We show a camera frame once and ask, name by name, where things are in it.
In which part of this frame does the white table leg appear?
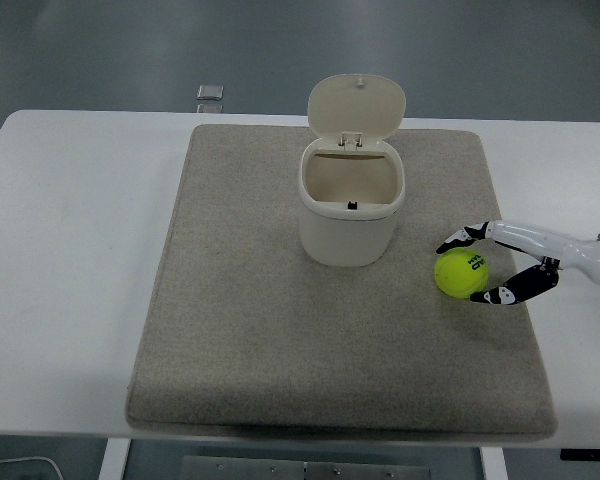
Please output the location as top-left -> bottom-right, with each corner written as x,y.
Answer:
98,437 -> 132,480
479,446 -> 506,480

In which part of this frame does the yellow tennis ball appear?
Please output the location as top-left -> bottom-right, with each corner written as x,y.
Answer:
433,248 -> 491,300

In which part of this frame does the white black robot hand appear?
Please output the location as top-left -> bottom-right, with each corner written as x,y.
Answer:
435,219 -> 600,306

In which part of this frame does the cream bin with flip lid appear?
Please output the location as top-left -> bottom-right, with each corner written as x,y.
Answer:
298,73 -> 407,268

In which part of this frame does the beige felt mat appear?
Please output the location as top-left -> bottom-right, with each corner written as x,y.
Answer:
124,123 -> 559,444

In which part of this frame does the white rounded cable loop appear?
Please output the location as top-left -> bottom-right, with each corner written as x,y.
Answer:
0,455 -> 64,480

